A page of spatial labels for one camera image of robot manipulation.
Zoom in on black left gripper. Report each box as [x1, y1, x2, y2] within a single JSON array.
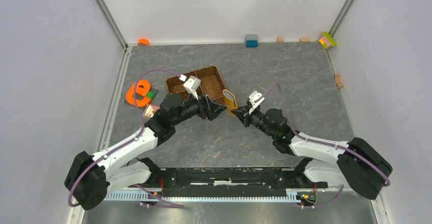
[[172, 88, 227, 126]]

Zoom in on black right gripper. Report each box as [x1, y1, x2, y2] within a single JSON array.
[[232, 105, 276, 139]]

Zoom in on yellow leather card holder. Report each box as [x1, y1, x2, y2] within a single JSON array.
[[223, 89, 238, 117]]

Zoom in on blue cards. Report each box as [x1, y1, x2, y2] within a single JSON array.
[[224, 91, 235, 101]]

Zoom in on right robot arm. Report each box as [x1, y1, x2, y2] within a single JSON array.
[[232, 105, 393, 200]]

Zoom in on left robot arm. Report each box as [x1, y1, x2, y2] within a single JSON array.
[[64, 94, 227, 210]]

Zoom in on pink card on table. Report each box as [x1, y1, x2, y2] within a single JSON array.
[[142, 104, 159, 118]]

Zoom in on brown woven basket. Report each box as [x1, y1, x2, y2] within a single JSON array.
[[166, 65, 228, 106]]

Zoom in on green toy brick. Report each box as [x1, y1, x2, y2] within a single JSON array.
[[146, 91, 157, 100]]

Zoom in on blue grey toy bricks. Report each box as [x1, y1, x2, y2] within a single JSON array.
[[244, 34, 259, 48]]

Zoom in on orange letter shaped block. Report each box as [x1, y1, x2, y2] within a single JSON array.
[[125, 80, 151, 108]]

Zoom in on orange round cap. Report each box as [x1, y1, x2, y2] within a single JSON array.
[[137, 38, 150, 46]]

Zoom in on curved wooden block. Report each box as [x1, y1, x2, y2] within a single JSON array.
[[334, 74, 344, 89]]

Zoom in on green pink yellow bricks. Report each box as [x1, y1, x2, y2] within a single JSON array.
[[319, 32, 337, 49]]

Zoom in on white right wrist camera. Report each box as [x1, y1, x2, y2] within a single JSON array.
[[249, 91, 264, 114]]

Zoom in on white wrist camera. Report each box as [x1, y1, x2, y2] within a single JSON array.
[[179, 74, 201, 99], [249, 91, 264, 114]]

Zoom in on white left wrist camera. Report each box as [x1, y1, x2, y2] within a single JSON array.
[[179, 74, 201, 99]]

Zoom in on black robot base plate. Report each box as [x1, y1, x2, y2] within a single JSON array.
[[141, 167, 328, 197]]

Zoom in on aluminium frame rail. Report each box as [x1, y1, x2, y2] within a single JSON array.
[[94, 0, 128, 49]]

